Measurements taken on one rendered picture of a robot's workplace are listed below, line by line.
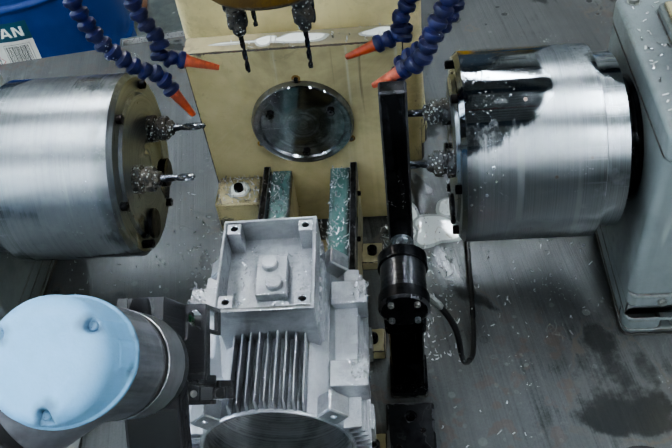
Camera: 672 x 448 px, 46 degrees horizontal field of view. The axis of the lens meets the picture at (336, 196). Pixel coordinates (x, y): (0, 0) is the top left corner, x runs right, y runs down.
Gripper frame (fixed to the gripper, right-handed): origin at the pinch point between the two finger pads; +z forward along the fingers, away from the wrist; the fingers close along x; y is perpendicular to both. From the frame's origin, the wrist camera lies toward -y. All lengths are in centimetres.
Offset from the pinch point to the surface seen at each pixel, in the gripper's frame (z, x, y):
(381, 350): 34.4, -15.8, 5.1
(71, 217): 15.1, 21.1, 21.8
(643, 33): 16, -51, 42
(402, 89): -1.1, -20.6, 29.6
